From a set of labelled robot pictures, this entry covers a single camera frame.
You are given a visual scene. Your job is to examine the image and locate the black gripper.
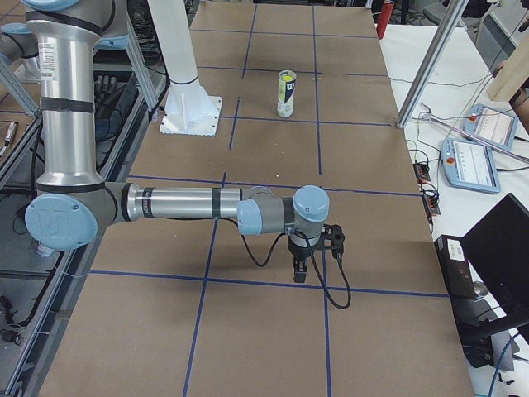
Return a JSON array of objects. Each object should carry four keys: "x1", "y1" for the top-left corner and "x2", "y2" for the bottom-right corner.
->
[{"x1": 288, "y1": 239, "x2": 322, "y2": 283}]

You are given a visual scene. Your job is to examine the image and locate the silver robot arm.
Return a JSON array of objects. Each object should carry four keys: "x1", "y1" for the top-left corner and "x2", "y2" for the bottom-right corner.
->
[{"x1": 25, "y1": 1, "x2": 331, "y2": 283}]

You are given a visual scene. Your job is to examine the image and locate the clear tennis ball can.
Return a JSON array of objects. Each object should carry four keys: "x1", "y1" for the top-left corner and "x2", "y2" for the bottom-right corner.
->
[{"x1": 277, "y1": 75, "x2": 297, "y2": 117}]

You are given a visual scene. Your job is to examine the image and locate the orange black connector block near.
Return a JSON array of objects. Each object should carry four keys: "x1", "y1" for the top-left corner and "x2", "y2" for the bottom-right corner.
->
[{"x1": 419, "y1": 182, "x2": 441, "y2": 219}]

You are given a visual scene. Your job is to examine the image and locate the orange black connector block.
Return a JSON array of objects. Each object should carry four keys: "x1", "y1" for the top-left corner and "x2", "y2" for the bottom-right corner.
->
[
  {"x1": 419, "y1": 182, "x2": 441, "y2": 219},
  {"x1": 412, "y1": 162, "x2": 431, "y2": 183}
]

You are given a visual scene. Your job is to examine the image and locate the orange black connector block far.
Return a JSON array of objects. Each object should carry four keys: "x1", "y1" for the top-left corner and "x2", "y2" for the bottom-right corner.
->
[{"x1": 412, "y1": 162, "x2": 431, "y2": 183}]

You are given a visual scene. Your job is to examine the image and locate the black desktop computer box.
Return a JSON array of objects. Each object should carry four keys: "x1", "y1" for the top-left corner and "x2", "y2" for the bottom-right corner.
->
[{"x1": 435, "y1": 235, "x2": 476, "y2": 299}]

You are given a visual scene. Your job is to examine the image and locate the black computer monitor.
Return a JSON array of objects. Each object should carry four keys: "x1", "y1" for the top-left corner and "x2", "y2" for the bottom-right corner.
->
[{"x1": 462, "y1": 193, "x2": 528, "y2": 309}]

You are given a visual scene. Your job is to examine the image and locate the near teach pendant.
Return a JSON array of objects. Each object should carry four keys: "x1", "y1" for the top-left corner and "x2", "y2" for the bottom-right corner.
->
[{"x1": 441, "y1": 137, "x2": 501, "y2": 194}]

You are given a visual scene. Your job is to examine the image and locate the teach pendant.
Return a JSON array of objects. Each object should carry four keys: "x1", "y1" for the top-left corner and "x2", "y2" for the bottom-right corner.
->
[
  {"x1": 464, "y1": 103, "x2": 519, "y2": 150},
  {"x1": 441, "y1": 137, "x2": 501, "y2": 194}
]

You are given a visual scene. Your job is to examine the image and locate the silver rod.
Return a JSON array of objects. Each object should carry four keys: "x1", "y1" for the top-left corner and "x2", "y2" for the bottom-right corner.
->
[{"x1": 422, "y1": 113, "x2": 529, "y2": 164}]

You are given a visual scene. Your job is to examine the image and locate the far teach pendant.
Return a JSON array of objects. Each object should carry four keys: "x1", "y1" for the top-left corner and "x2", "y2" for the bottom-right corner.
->
[{"x1": 464, "y1": 103, "x2": 519, "y2": 150}]

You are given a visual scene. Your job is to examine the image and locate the black glove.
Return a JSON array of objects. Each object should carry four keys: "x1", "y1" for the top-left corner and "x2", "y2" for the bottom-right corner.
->
[{"x1": 94, "y1": 75, "x2": 124, "y2": 120}]

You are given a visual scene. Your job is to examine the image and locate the red cylinder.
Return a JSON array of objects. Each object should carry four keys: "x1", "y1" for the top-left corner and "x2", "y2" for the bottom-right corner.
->
[{"x1": 376, "y1": 0, "x2": 394, "y2": 40}]

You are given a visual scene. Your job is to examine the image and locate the wooden board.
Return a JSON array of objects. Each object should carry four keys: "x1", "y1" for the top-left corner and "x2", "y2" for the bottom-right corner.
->
[{"x1": 487, "y1": 38, "x2": 529, "y2": 102}]

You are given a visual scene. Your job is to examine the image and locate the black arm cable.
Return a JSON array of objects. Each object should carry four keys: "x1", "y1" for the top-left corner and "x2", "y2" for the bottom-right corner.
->
[{"x1": 236, "y1": 218, "x2": 353, "y2": 309}]

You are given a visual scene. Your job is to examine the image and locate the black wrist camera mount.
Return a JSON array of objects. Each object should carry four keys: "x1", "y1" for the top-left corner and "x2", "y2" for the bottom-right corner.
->
[{"x1": 321, "y1": 224, "x2": 346, "y2": 261}]

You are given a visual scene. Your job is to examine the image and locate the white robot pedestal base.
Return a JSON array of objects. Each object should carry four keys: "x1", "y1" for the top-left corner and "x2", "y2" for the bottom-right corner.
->
[{"x1": 148, "y1": 0, "x2": 222, "y2": 136}]

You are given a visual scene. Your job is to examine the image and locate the blue cable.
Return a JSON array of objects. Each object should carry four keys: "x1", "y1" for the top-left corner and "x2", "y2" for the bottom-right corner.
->
[{"x1": 487, "y1": 330, "x2": 522, "y2": 397}]

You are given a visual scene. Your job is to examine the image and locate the aluminium frame post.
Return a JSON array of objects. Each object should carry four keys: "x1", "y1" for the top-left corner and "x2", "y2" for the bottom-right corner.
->
[{"x1": 396, "y1": 0, "x2": 469, "y2": 129}]

